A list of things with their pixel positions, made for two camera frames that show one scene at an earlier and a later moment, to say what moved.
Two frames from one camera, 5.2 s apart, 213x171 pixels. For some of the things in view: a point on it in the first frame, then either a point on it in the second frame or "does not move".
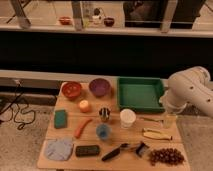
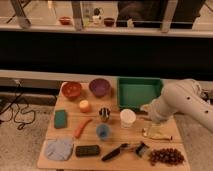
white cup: (127, 117) does not move
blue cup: (102, 131) does not move
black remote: (87, 150) does not move
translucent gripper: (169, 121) → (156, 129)
